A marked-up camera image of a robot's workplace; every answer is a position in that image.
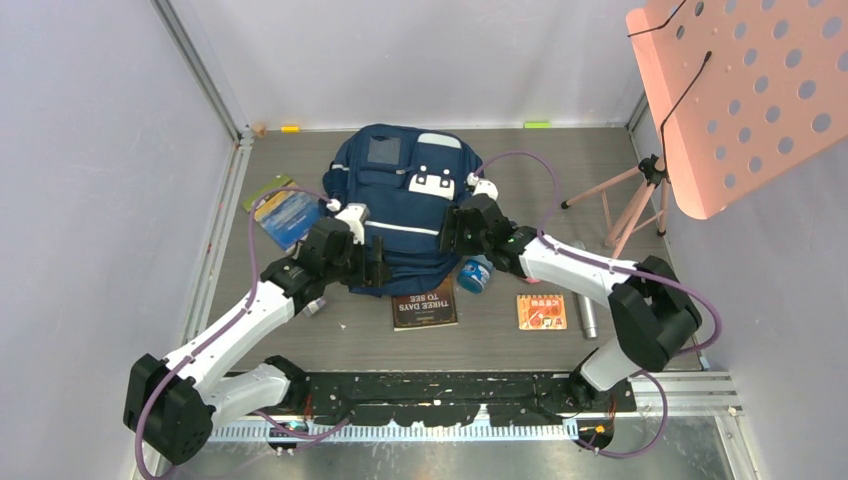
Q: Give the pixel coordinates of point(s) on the small clear plastic jar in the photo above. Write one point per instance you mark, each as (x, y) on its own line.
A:
(314, 306)

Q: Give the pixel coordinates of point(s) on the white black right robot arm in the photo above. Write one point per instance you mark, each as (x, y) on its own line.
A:
(653, 315)

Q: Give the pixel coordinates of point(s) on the orange spiral notepad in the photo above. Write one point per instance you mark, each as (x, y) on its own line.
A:
(541, 312)

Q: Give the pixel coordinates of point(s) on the blue green landscape book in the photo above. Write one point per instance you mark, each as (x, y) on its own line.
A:
(287, 217)

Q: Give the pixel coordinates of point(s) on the pink perforated stand board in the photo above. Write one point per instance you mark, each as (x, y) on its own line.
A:
(740, 91)

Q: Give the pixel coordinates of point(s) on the dark Three Days book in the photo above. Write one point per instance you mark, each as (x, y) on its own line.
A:
(436, 308)

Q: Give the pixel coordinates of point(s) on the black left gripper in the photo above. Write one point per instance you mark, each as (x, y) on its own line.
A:
(373, 273)

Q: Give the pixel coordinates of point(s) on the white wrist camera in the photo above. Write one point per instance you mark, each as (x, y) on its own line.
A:
(480, 186)
(354, 215)

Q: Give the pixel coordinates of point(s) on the blue lidded round container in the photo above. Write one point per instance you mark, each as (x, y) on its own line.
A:
(475, 274)

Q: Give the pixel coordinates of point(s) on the aluminium frame rail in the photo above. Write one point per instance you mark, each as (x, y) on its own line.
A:
(188, 51)

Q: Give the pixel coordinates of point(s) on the navy blue backpack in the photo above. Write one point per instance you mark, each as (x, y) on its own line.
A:
(407, 177)

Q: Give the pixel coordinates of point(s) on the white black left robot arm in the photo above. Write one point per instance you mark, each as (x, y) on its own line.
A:
(175, 403)

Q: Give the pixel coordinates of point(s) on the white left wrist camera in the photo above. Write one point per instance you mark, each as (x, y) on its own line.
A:
(354, 215)

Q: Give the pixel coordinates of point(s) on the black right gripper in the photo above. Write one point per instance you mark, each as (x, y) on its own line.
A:
(453, 219)

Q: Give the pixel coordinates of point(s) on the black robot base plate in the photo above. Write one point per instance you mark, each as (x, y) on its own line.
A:
(443, 399)

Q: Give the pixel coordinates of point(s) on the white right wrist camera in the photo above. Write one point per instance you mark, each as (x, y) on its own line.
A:
(480, 186)

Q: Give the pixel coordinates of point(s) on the silver metal cylinder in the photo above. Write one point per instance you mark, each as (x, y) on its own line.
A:
(586, 316)

